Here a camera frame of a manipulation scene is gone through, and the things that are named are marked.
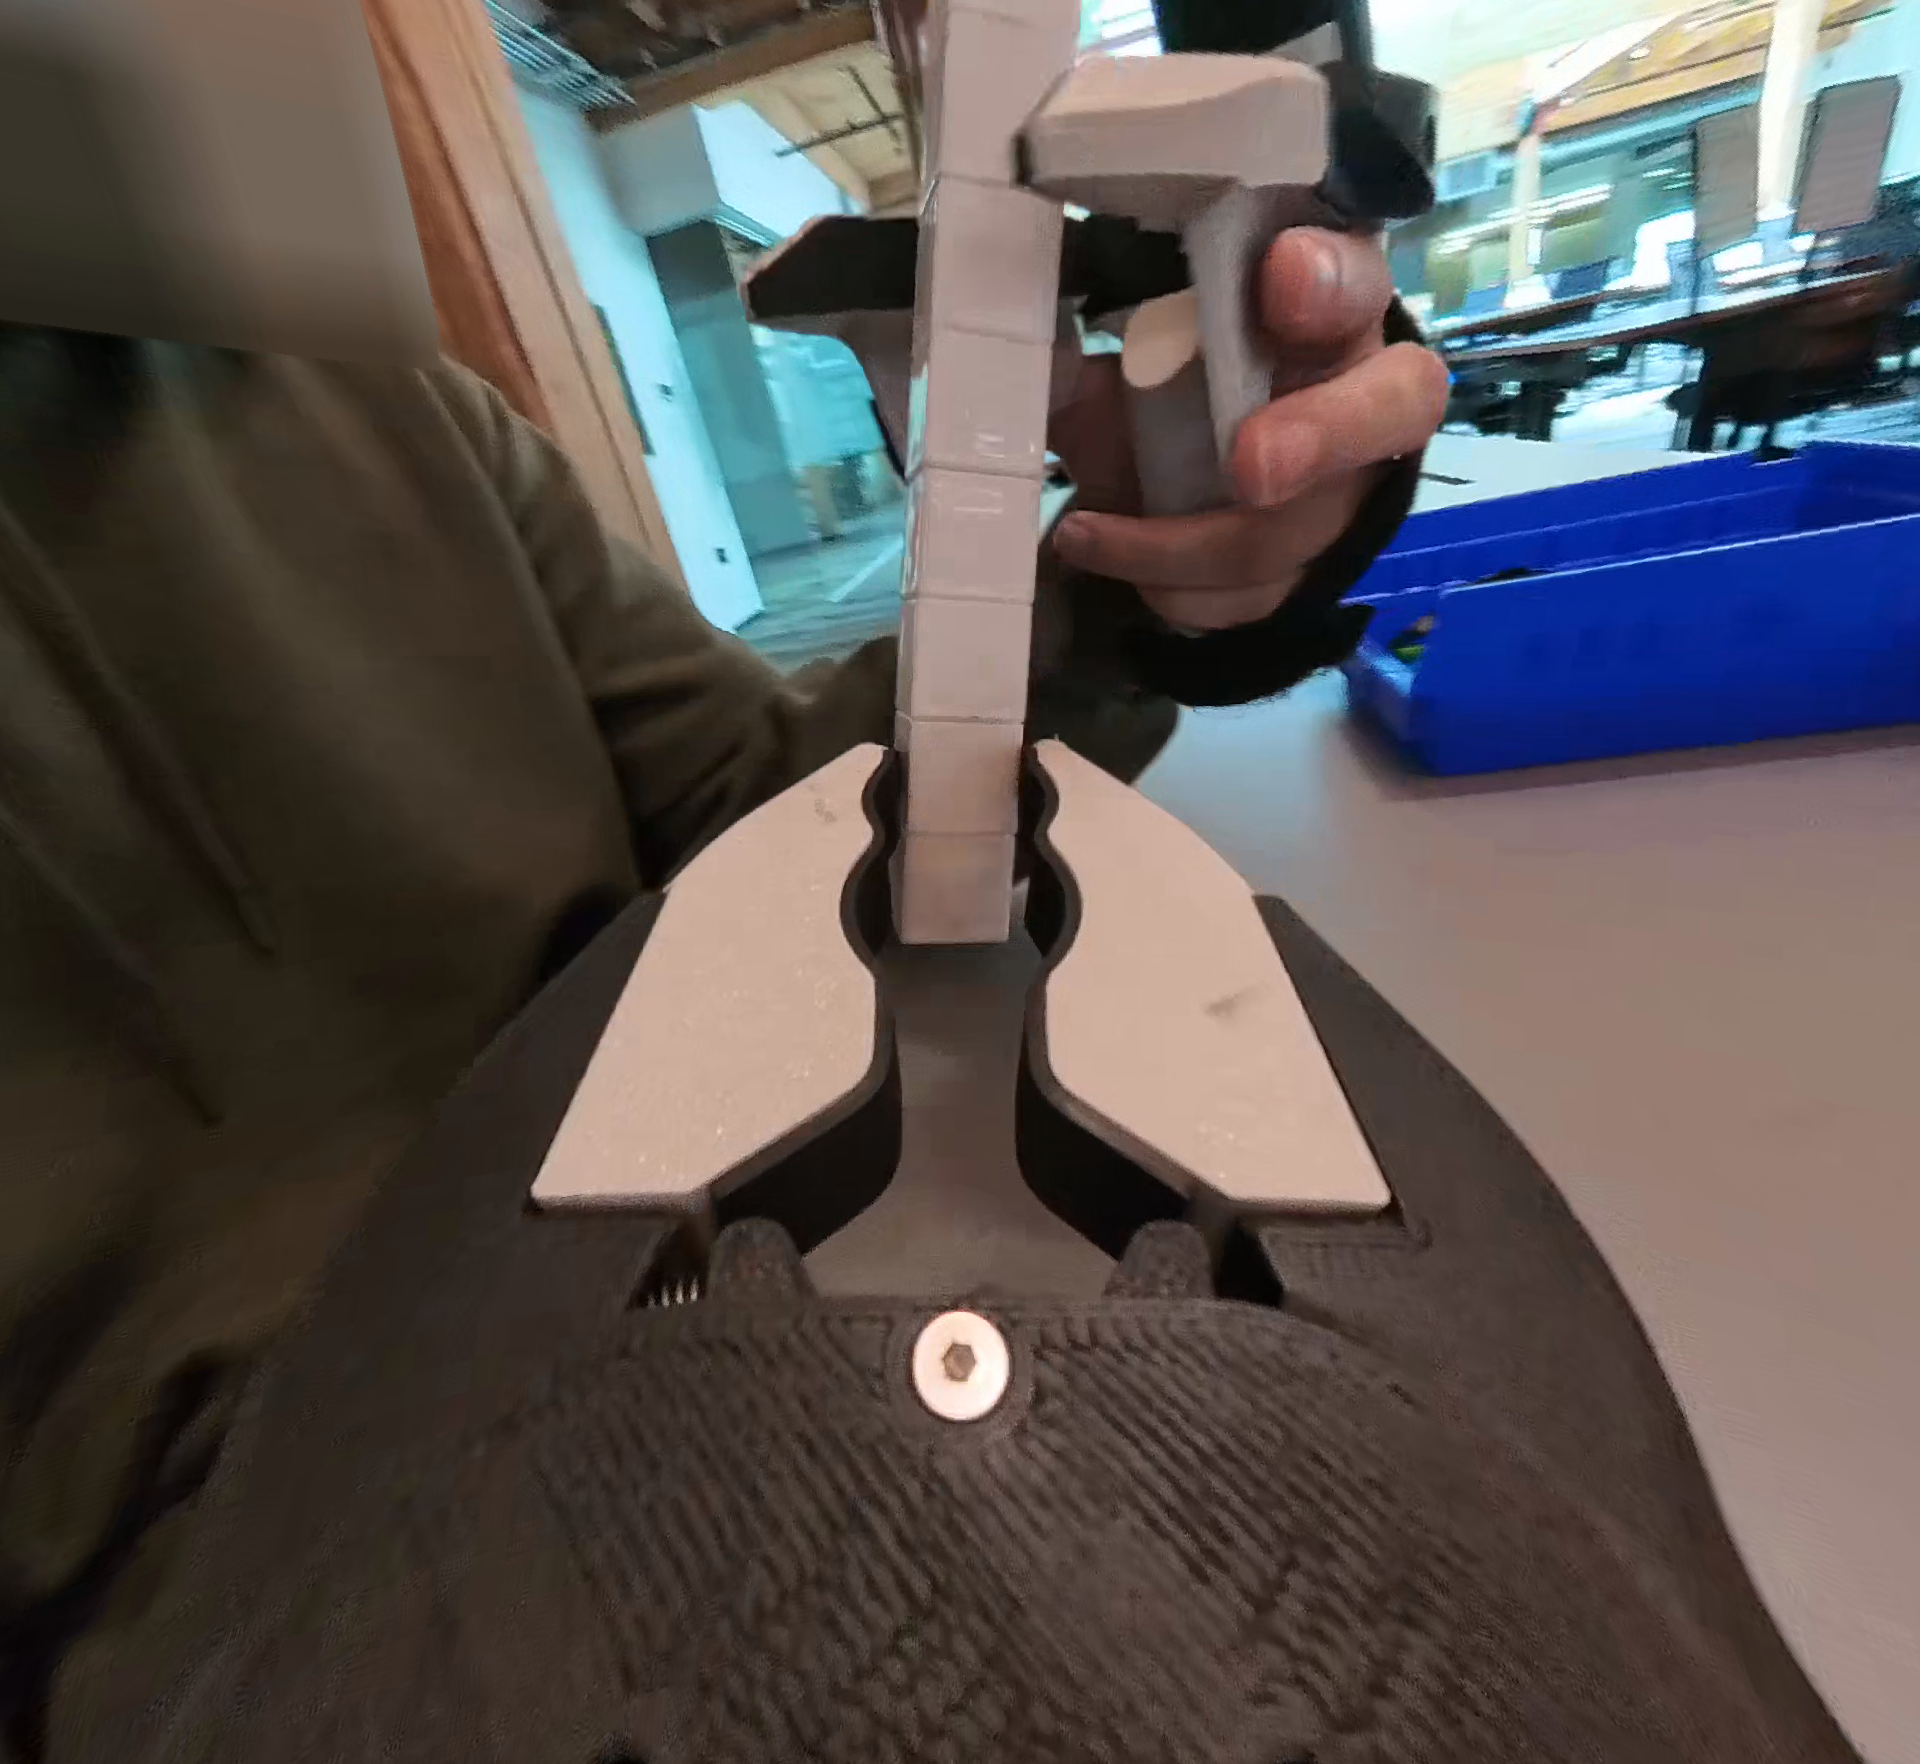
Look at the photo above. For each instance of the blue plastic bin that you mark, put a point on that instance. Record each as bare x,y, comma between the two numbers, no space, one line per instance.
1650,654

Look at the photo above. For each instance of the person's olive hoodie torso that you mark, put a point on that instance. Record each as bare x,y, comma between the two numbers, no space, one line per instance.
300,744

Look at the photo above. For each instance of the long dark desk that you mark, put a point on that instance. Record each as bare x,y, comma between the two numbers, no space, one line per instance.
1650,331

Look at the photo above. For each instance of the long white plastic box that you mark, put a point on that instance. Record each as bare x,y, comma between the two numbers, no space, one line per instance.
975,594

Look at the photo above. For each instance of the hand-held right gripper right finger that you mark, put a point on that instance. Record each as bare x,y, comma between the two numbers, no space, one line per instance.
1200,1029

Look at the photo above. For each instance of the wooden post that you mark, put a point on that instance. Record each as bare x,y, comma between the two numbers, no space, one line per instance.
449,144

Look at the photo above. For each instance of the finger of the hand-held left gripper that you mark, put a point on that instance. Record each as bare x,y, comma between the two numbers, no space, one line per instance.
840,273
1170,122

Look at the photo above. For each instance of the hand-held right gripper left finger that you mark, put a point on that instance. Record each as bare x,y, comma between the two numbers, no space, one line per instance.
705,1029

